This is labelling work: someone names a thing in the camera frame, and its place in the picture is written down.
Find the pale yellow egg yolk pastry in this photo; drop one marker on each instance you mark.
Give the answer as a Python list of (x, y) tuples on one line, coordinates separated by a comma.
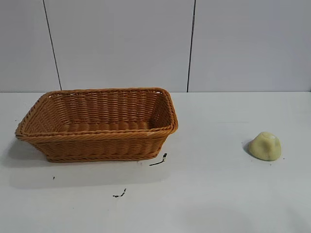
[(265, 148)]

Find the brown woven wicker basket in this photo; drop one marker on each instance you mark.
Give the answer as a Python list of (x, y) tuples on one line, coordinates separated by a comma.
[(97, 145)]

